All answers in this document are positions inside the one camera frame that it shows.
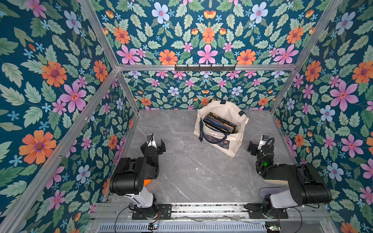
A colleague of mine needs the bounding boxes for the cream canvas tote bag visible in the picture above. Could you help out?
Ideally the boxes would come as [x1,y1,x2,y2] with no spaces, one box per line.
[194,100,249,158]

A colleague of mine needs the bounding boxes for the blue Little Prince book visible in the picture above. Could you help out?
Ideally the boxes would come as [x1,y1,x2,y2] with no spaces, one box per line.
[203,117,235,134]

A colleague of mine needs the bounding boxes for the black book gold title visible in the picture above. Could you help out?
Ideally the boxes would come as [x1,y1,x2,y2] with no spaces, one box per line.
[204,112,237,131]

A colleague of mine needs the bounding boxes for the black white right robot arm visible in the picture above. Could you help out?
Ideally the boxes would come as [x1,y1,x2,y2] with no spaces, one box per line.
[245,137,332,218]

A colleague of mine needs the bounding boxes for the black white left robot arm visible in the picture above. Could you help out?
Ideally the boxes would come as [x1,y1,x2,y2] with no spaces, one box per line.
[109,140,166,215]

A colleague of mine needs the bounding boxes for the beige sponge block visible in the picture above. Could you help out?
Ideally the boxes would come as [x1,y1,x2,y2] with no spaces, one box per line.
[262,179,288,186]

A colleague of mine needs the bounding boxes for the purple flat pad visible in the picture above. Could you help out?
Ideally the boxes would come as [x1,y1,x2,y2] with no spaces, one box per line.
[259,187,286,199]

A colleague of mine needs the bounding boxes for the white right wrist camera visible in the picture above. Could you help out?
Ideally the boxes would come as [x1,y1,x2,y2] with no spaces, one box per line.
[259,135,270,146]

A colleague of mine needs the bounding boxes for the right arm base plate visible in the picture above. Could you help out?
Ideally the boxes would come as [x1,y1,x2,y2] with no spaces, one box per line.
[244,203,288,219]

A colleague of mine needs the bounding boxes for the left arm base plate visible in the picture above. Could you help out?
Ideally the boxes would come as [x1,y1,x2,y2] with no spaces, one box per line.
[132,204,173,220]

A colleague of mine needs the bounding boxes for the aluminium front rail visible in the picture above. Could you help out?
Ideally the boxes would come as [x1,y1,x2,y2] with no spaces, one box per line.
[86,203,338,233]

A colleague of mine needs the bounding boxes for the metal hook rail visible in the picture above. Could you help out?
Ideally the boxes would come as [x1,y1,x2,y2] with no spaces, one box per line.
[174,64,236,72]

